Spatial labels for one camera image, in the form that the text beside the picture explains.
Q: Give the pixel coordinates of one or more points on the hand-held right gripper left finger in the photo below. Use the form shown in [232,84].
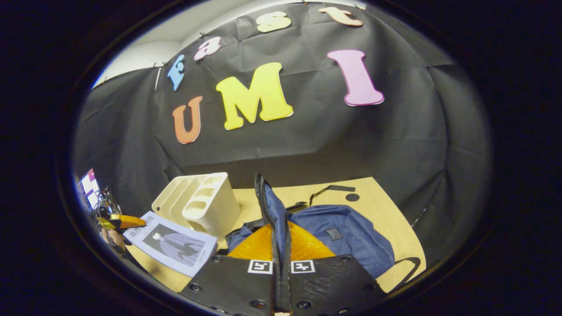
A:
[228,285]

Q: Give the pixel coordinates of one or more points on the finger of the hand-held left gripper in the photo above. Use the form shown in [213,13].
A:
[129,221]

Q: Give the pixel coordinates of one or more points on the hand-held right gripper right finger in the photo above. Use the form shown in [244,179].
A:
[333,285]

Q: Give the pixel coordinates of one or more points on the blue schoolbag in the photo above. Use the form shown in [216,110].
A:
[351,237]

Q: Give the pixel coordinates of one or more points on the blue-grey book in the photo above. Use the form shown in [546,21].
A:
[175,245]

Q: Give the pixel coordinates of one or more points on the white plastic bookshelf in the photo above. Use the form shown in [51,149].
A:
[215,210]

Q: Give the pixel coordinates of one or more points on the computer monitor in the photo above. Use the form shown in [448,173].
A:
[90,186]

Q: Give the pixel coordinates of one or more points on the black round table cap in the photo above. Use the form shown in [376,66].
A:
[352,197]

